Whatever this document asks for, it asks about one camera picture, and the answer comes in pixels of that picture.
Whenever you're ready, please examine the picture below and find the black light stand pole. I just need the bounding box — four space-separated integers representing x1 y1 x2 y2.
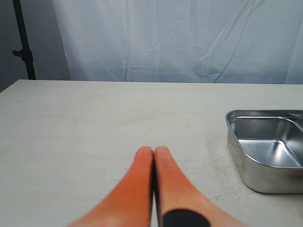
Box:
12 0 36 80

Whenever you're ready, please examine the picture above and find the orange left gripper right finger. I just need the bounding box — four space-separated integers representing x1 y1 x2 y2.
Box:
154 146 245 227

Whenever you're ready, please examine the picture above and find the white backdrop cloth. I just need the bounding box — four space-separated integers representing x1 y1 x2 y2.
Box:
53 0 303 84

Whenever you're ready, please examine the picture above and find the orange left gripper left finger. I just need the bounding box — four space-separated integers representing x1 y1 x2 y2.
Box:
69 146 154 227

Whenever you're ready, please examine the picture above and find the steel two-compartment lunch box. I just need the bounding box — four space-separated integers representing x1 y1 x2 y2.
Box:
225 109 303 194

